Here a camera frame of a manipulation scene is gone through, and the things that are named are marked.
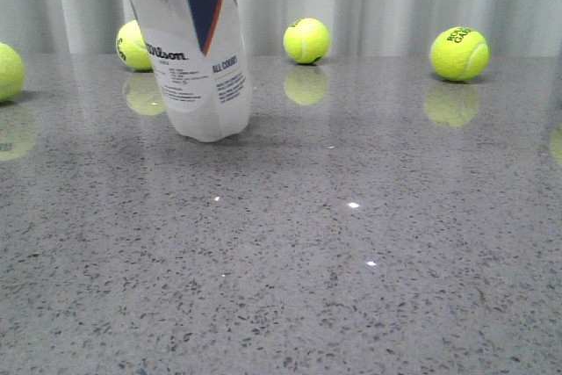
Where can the clear Wilson tennis ball can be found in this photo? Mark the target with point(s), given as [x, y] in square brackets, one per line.
[198, 57]

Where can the middle yellow tennis ball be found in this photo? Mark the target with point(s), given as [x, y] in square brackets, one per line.
[306, 40]

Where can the Roland Garros yellow tennis ball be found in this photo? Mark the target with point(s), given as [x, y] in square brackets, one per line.
[459, 53]

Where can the far left yellow tennis ball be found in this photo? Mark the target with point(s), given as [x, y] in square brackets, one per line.
[12, 72]

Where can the grey pleated curtain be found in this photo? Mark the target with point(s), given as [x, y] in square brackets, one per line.
[358, 27]

